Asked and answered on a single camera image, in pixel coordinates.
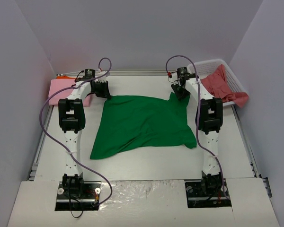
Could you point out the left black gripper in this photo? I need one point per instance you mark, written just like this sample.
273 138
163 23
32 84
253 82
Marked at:
102 89

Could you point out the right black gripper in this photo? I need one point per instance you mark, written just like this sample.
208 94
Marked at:
179 89

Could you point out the green t shirt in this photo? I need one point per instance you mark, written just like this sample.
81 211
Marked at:
130 122

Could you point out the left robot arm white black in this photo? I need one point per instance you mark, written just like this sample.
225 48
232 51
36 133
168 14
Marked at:
72 121

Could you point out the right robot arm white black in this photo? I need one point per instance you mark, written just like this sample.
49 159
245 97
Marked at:
208 120

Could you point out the white plastic basket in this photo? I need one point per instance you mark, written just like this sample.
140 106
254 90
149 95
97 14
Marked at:
205 68

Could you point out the red t shirt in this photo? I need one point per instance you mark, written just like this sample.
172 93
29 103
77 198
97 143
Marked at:
216 85

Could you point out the folded orange t shirt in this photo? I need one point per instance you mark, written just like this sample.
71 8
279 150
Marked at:
63 76

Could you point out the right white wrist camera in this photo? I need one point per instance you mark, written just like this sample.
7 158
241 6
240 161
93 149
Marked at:
172 77

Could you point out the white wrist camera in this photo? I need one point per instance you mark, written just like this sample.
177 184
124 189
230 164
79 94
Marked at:
172 77
101 75

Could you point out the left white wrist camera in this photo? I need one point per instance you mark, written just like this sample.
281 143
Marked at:
101 75

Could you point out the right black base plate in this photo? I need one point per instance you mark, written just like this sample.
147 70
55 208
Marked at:
196 197

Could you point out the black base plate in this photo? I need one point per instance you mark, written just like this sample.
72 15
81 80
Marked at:
85 200
196 197

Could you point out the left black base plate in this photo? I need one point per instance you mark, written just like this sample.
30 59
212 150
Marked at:
85 200

